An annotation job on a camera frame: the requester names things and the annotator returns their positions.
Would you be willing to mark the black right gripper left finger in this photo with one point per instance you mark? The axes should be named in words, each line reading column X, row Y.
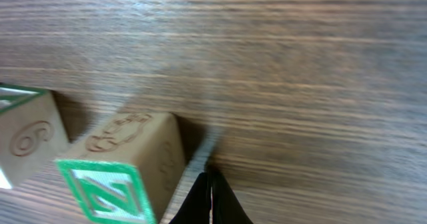
column 197, row 205

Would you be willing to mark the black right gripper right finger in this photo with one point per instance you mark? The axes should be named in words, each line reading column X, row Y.
column 226, row 207

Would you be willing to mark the green Z wooden block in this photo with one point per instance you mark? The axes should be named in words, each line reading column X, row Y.
column 126, row 170

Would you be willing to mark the white red striped block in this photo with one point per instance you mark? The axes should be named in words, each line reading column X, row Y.
column 32, row 132

